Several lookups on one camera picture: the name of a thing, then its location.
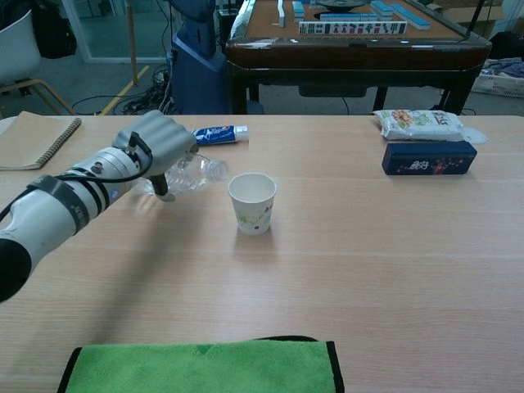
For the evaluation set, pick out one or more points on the mahjong tile row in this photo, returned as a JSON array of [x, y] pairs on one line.
[[352, 28]]

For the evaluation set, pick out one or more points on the transparent plastic water bottle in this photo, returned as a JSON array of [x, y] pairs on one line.
[[196, 176]]

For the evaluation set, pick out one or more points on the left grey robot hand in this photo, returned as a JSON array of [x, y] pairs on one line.
[[163, 139]]

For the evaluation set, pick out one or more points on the blue white toothpaste tube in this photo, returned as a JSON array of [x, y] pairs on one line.
[[217, 135]]

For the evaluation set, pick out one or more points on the black bag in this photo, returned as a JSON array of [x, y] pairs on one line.
[[55, 32]]

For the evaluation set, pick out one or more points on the wooden post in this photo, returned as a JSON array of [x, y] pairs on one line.
[[132, 41]]

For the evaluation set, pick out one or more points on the blue machine base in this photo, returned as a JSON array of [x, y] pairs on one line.
[[196, 69]]

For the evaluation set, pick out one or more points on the white round disc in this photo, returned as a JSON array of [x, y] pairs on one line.
[[477, 136]]

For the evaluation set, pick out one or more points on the white chair with wooden legs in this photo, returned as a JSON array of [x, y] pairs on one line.
[[16, 53]]

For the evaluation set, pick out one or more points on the brown mahjong table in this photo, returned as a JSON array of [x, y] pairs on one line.
[[352, 53]]

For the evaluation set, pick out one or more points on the dark blue rectangular box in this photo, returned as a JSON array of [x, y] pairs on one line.
[[427, 157]]

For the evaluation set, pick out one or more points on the brown spiral notebook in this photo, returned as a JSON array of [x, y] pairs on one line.
[[28, 139]]

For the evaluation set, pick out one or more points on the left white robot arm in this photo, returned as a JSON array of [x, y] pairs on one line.
[[49, 213]]

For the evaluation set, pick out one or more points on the green microfibre cloth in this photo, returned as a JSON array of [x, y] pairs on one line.
[[196, 368]]

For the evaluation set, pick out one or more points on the white plastic basket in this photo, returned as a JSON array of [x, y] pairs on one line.
[[497, 84]]

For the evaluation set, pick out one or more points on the white paper cup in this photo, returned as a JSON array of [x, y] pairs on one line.
[[251, 204]]

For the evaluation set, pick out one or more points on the white snack bag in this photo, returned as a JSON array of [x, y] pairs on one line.
[[417, 123]]

